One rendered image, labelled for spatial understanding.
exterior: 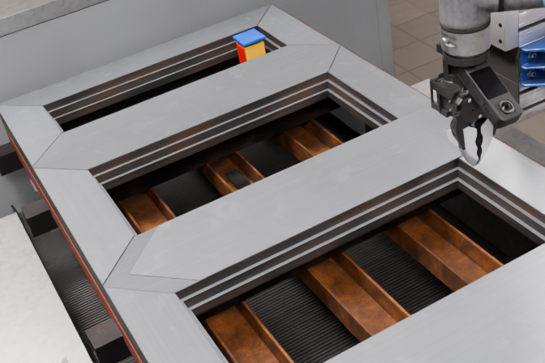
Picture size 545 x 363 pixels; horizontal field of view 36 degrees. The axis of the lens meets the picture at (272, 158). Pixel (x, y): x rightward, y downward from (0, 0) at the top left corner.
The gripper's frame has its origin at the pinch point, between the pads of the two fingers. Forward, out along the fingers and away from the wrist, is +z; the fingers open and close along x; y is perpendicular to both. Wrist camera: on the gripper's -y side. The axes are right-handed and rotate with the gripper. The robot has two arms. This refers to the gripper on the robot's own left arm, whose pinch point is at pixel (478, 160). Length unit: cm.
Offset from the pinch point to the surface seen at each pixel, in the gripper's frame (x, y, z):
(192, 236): 44.9, 20.2, 5.4
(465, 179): -2.3, 6.2, 8.4
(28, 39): 49, 99, -6
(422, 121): -5.7, 23.1, 5.4
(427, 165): 2.6, 10.6, 5.5
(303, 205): 25.7, 15.2, 5.4
